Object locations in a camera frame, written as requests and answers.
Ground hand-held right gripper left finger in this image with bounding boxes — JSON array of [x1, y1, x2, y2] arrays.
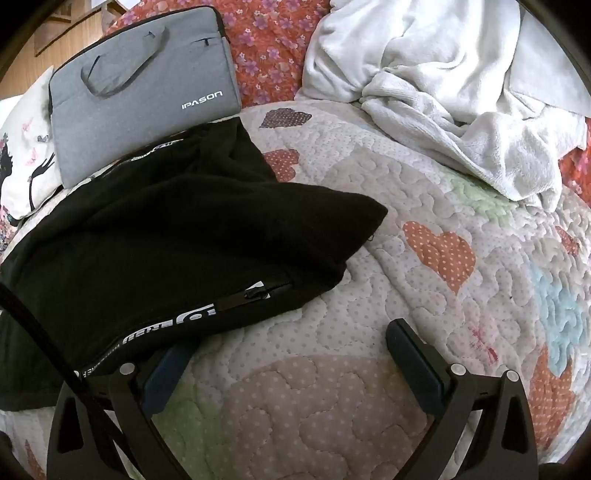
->
[[46, 342, 195, 480]]

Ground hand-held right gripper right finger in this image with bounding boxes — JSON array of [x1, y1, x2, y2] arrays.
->
[[385, 318, 540, 480]]

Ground black pants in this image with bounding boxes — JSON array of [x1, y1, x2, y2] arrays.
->
[[0, 117, 389, 412]]

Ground heart patterned quilt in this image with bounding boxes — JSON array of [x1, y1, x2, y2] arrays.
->
[[0, 99, 591, 480]]

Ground white printed pillow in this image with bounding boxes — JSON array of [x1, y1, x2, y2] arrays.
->
[[0, 65, 66, 252]]

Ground grey laptop bag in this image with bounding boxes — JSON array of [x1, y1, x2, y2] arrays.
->
[[48, 6, 243, 189]]

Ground white fleece blanket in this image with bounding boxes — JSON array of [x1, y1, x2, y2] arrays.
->
[[295, 0, 591, 214]]

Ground red floral bed sheet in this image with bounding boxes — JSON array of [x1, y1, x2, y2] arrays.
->
[[102, 0, 591, 208]]

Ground wooden furniture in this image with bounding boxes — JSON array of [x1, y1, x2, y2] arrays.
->
[[34, 0, 139, 60]]

